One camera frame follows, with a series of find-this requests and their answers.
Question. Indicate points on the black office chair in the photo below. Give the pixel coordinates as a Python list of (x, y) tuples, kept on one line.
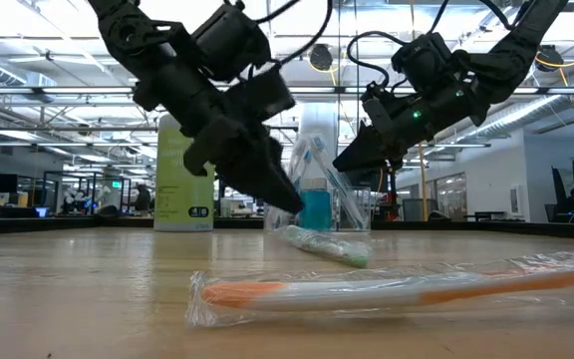
[(558, 192)]

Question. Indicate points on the green exit sign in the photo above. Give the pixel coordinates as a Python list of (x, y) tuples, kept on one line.
[(116, 184)]

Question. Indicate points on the long ceiling light bar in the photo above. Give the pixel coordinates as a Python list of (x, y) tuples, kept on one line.
[(43, 90)]

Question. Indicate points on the orange toothbrush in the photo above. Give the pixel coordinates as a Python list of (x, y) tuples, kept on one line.
[(347, 294)]

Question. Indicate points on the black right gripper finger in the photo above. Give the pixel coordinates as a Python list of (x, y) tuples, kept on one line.
[(372, 147)]

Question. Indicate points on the green toothbrush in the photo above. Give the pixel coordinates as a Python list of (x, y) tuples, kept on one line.
[(339, 185), (332, 247)]

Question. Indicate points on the black television on stand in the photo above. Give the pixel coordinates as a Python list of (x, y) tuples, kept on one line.
[(374, 182)]

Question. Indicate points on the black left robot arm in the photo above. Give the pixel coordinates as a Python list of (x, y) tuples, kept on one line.
[(137, 40)]

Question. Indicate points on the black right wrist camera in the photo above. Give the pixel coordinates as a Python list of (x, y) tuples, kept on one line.
[(374, 91)]

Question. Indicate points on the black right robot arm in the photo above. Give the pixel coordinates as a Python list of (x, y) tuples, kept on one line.
[(511, 50)]

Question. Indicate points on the green white disinfecting wipes canister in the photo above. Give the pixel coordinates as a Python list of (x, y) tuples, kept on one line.
[(182, 199)]

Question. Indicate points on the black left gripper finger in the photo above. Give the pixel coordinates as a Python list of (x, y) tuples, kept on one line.
[(212, 144), (262, 95)]

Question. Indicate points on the glass wall panel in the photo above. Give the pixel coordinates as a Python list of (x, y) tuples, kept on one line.
[(451, 197)]

